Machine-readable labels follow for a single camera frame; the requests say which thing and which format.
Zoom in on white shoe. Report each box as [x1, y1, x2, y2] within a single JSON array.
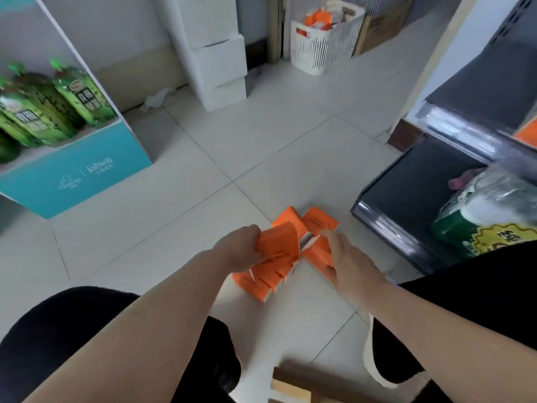
[[362, 312, 432, 389]]

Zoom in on teal cardboard display stand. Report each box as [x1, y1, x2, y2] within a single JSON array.
[[0, 0, 152, 221]]

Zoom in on person's right leg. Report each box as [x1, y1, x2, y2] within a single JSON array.
[[371, 240, 537, 403]]

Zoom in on person's left forearm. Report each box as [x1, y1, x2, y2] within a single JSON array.
[[23, 247, 230, 403]]

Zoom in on person's right forearm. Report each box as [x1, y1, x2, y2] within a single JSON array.
[[357, 281, 537, 402]]

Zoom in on brown cardboard piece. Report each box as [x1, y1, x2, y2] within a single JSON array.
[[270, 360, 340, 403]]

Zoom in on orange tissue packet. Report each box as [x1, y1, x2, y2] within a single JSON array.
[[255, 222, 301, 265], [302, 235, 337, 282]]

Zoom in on person's left hand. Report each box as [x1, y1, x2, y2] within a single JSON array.
[[212, 224, 266, 273]]

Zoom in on person's leg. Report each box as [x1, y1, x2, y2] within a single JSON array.
[[371, 240, 537, 403], [0, 286, 242, 403]]

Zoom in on orange pack on shelf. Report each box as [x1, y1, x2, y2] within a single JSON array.
[[514, 116, 537, 148]]

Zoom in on orange packs in basket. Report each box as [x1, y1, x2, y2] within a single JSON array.
[[304, 6, 358, 32]]

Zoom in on dark metal shelf unit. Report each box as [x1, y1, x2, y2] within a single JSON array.
[[351, 0, 537, 276]]

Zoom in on person's right hand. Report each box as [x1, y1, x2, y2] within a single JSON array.
[[320, 230, 389, 301]]

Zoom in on crumpled white paper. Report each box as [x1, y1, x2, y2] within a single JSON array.
[[139, 87, 177, 113]]

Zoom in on brown cardboard box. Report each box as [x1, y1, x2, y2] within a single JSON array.
[[354, 0, 417, 56]]

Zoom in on wooden door frame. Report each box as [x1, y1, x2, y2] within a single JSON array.
[[268, 0, 291, 64]]

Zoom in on white plastic basket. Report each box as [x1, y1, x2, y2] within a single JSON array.
[[290, 0, 367, 76]]

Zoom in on person's left leg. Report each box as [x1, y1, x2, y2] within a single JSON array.
[[0, 286, 242, 403]]

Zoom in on pile of orange packets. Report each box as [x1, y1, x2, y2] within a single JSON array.
[[232, 207, 340, 303]]

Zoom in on green refill pouch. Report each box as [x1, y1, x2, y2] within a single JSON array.
[[8, 62, 86, 135], [0, 129, 22, 163], [50, 58, 118, 127], [0, 79, 77, 148]]

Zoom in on green white wrapped roll pack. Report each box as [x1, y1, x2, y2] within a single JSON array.
[[430, 163, 537, 259]]

